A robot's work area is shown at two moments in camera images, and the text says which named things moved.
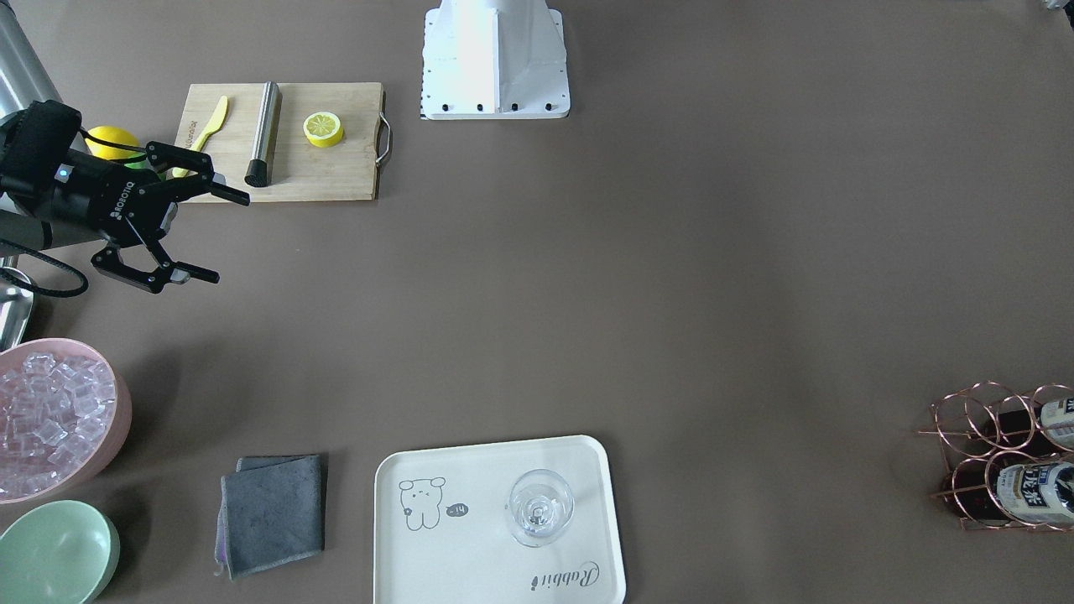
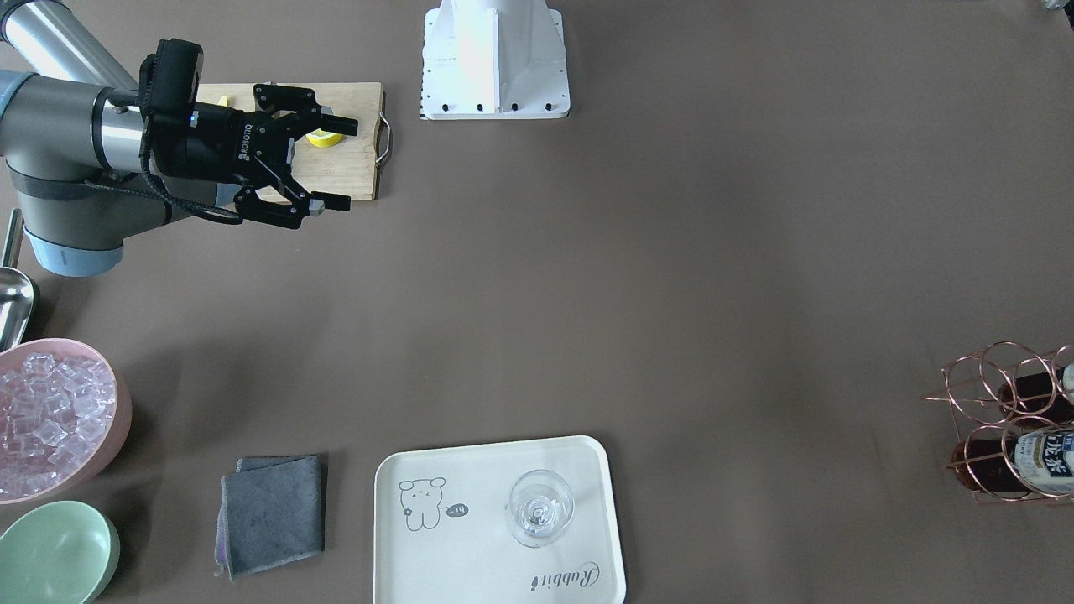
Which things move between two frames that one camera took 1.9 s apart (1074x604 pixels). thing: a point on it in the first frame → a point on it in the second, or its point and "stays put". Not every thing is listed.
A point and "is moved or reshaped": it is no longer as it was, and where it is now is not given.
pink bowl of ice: [65, 411] stays put
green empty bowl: [63, 552] stays put
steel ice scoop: [16, 302] stays put
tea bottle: [1057, 419] → [1038, 396]
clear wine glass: [540, 505] stays put
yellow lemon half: [323, 129] stays put
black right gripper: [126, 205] → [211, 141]
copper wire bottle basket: [1010, 455] is moved or reshaped
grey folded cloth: [270, 512] stays put
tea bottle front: [1039, 492] → [1040, 460]
